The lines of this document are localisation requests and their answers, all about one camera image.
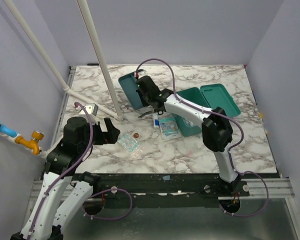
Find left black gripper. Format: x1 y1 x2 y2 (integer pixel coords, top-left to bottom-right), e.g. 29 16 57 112
79 117 121 153

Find teal divided tray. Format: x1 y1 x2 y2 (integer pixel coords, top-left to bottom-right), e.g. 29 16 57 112
118 72 149 110

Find teal medicine kit box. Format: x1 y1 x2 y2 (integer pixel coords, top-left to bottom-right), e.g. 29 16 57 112
173 83 241 137

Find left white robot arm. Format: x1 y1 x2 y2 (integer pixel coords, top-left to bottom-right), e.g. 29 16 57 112
11 116 120 240

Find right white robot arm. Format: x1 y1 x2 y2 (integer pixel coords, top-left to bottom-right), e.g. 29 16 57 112
135 73 241 196

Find small white blue tube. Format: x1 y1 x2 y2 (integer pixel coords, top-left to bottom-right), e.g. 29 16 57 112
152 112 160 129

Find teal bandage packet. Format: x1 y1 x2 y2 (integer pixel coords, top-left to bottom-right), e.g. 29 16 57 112
118 133 139 153

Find clear zip bag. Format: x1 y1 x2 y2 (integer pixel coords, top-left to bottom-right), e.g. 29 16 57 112
130 145 144 158

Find blue white gauze packet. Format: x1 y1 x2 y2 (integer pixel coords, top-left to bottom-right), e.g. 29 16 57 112
159 117 182 141

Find orange blue pipe valve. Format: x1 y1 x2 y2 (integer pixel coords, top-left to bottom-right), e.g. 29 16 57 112
0 121 47 158

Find black handled scissors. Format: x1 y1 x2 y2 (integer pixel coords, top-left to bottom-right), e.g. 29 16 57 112
156 110 165 116

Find white pvc pipe frame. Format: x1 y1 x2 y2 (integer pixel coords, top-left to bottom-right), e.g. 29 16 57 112
0 0 124 121

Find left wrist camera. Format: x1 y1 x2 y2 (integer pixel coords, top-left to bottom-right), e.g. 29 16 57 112
78 103 99 124

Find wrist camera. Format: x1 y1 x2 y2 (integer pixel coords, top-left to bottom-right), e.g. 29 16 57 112
134 69 148 80
78 103 99 124

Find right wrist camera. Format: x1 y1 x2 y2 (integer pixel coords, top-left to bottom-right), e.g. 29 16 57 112
134 69 148 80

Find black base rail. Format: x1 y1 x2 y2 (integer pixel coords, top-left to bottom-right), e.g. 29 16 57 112
39 172 282 208

